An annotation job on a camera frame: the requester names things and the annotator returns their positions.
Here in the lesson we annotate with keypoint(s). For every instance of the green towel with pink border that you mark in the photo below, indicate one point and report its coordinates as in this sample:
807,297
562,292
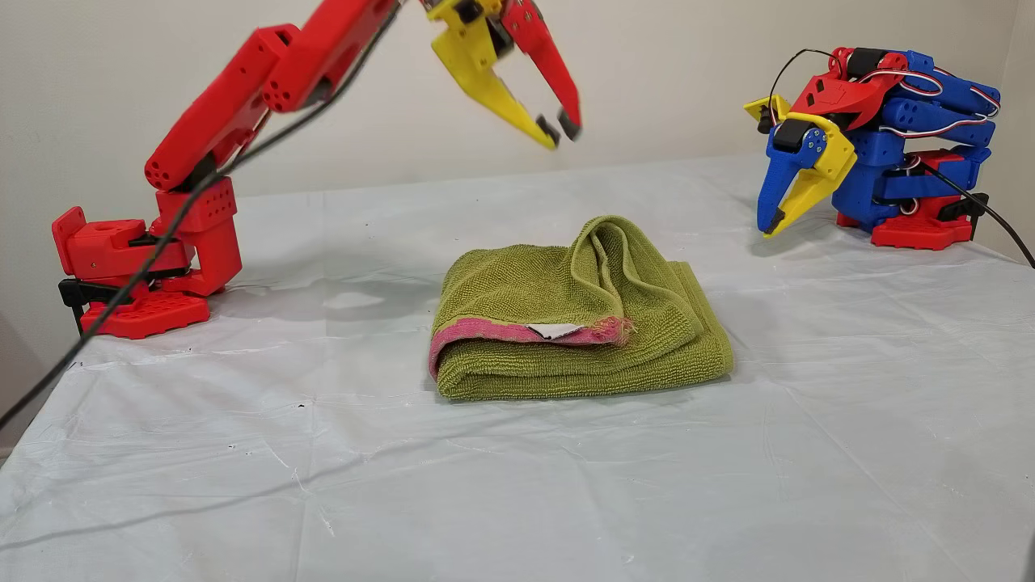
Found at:
582,323

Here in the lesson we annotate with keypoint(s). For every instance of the pale blue table cover sheet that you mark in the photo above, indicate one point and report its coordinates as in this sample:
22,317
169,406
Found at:
728,485

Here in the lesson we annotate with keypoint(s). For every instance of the camera on blue arm gripper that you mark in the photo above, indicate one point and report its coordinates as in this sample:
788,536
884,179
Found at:
764,121

